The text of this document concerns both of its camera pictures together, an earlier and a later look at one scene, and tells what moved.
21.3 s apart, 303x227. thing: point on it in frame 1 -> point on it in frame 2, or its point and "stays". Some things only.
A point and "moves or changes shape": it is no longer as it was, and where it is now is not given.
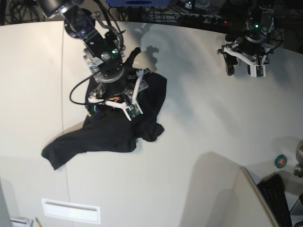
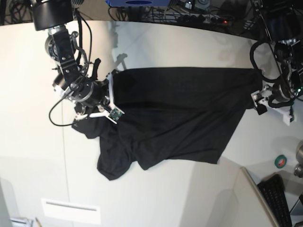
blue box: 138,3 stays
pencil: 38,223 stays
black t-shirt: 104,131 moves or changes shape
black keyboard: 272,189 stays
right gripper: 249,45 -> 282,94
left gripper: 117,78 -> 93,98
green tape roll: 280,161 stays
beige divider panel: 252,208 stays
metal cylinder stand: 298,169 stays
